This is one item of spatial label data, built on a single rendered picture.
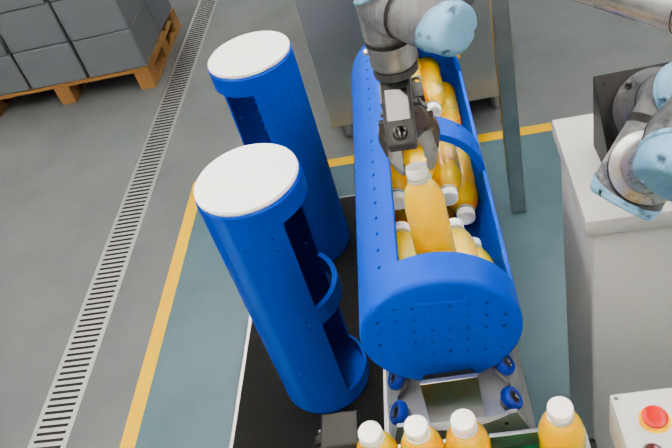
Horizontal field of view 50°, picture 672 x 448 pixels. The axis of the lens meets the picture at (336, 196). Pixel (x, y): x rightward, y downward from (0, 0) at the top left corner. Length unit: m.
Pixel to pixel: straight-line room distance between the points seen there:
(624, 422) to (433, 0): 0.67
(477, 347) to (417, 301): 0.17
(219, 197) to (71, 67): 3.09
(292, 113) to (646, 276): 1.29
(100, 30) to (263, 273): 2.96
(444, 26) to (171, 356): 2.22
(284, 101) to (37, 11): 2.59
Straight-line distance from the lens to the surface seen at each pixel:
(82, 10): 4.59
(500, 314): 1.27
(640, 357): 1.74
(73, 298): 3.45
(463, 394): 1.32
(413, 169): 1.22
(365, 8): 1.05
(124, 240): 3.59
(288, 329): 2.05
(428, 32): 0.97
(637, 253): 1.48
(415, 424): 1.18
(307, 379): 2.24
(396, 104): 1.11
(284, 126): 2.39
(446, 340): 1.30
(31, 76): 4.95
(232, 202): 1.78
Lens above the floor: 2.11
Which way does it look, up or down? 40 degrees down
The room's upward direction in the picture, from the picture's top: 17 degrees counter-clockwise
